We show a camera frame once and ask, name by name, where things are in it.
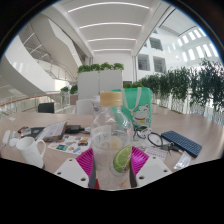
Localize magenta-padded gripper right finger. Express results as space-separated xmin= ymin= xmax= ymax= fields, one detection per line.
xmin=128 ymin=145 xmax=173 ymax=189

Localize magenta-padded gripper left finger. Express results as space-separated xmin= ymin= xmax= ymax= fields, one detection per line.
xmin=53 ymin=147 xmax=98 ymax=190

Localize clear lime-label drink bottle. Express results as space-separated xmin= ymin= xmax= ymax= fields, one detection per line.
xmin=89 ymin=91 xmax=135 ymax=191

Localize colourful sticker sheet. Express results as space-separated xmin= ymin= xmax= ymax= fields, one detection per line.
xmin=47 ymin=134 xmax=92 ymax=155

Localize bunch of keys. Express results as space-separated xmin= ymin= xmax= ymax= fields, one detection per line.
xmin=161 ymin=142 xmax=183 ymax=156

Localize clear plastic-wrapped white packet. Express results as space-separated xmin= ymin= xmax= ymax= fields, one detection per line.
xmin=173 ymin=150 xmax=193 ymax=171

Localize black flat device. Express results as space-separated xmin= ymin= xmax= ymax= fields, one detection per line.
xmin=64 ymin=124 xmax=86 ymax=135

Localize open white-paged book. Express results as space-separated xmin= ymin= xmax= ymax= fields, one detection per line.
xmin=34 ymin=120 xmax=69 ymax=143

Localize white ceramic mug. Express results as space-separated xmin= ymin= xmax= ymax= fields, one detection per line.
xmin=15 ymin=136 xmax=47 ymax=169

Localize green cat-print tote bag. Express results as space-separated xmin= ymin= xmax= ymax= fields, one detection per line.
xmin=111 ymin=87 xmax=153 ymax=130

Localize small red black box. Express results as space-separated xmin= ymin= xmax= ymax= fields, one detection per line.
xmin=17 ymin=125 xmax=33 ymax=137

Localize white computer mouse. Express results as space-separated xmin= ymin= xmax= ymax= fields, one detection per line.
xmin=8 ymin=137 xmax=21 ymax=148

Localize white chair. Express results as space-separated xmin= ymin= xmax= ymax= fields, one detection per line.
xmin=75 ymin=98 xmax=95 ymax=116

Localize black chair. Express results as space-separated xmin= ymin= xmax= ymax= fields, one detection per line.
xmin=37 ymin=102 xmax=56 ymax=114

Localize clear white-lidded shaker bottle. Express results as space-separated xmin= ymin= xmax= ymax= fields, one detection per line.
xmin=91 ymin=95 xmax=103 ymax=118

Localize white charger block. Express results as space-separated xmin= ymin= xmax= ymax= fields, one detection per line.
xmin=1 ymin=129 xmax=13 ymax=146

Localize small brown planter with plant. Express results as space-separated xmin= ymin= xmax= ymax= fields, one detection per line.
xmin=59 ymin=84 xmax=79 ymax=106

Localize white planter box with greenery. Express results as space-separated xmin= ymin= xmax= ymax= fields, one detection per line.
xmin=77 ymin=62 xmax=125 ymax=101

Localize row of potted green trees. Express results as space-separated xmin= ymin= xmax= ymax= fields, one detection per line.
xmin=123 ymin=58 xmax=224 ymax=116

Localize ceiling strip lights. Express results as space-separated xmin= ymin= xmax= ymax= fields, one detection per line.
xmin=67 ymin=1 xmax=151 ymax=53

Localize black looped cable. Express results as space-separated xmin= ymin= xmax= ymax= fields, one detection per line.
xmin=133 ymin=125 xmax=164 ymax=148

